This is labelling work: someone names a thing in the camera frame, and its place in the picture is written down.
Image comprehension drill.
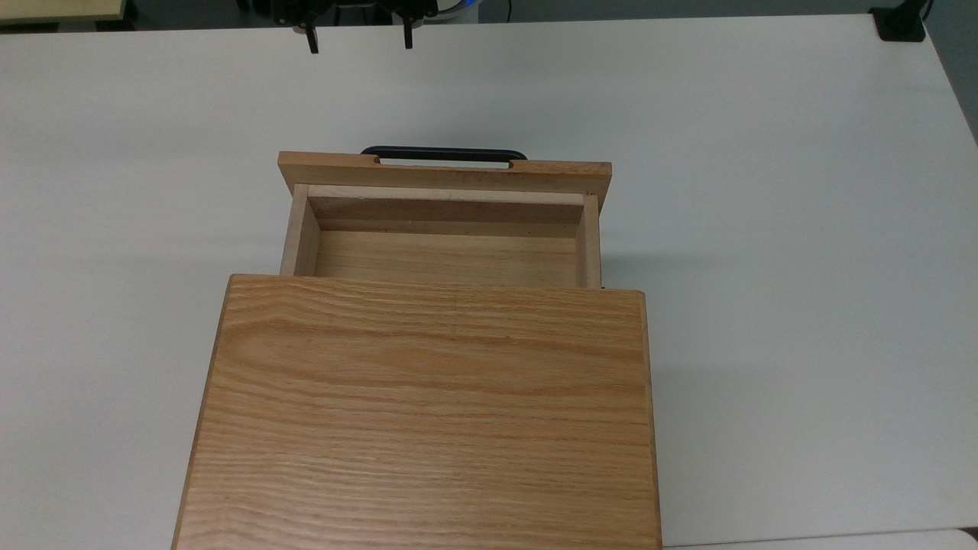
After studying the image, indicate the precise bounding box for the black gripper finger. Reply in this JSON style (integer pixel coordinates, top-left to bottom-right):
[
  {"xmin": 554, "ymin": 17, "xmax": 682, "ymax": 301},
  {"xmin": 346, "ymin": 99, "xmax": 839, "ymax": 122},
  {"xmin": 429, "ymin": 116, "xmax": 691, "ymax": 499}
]
[
  {"xmin": 272, "ymin": 0, "xmax": 335, "ymax": 55},
  {"xmin": 390, "ymin": 0, "xmax": 441, "ymax": 50}
]

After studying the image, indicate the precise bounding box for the black drawer handle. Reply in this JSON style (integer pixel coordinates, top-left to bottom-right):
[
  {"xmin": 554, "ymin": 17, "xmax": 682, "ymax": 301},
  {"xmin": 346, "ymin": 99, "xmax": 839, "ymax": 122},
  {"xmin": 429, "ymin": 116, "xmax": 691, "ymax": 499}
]
[{"xmin": 361, "ymin": 147, "xmax": 528, "ymax": 164}]

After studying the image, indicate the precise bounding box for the wooden drawer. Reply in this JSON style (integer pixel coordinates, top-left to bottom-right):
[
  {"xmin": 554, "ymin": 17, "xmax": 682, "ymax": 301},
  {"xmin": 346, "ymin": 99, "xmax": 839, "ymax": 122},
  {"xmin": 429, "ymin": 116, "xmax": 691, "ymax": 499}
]
[{"xmin": 277, "ymin": 151, "xmax": 614, "ymax": 290}]

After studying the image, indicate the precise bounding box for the yellow wooden table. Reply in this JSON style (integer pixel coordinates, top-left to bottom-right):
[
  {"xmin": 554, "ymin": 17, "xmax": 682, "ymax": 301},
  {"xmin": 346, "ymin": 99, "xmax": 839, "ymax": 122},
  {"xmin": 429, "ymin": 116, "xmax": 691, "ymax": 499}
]
[{"xmin": 0, "ymin": 0, "xmax": 128, "ymax": 25}]

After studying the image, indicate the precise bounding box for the wooden cabinet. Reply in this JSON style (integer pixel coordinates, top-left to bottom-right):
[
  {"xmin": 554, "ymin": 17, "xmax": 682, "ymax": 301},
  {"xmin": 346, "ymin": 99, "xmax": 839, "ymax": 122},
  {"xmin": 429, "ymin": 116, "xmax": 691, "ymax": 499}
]
[{"xmin": 171, "ymin": 273, "xmax": 664, "ymax": 550}]

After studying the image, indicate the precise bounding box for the black table clamp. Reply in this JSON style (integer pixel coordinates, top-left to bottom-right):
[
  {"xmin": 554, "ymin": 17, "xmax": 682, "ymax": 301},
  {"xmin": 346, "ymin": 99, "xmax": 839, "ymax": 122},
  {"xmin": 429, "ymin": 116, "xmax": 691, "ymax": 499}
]
[{"xmin": 870, "ymin": 0, "xmax": 934, "ymax": 42}]

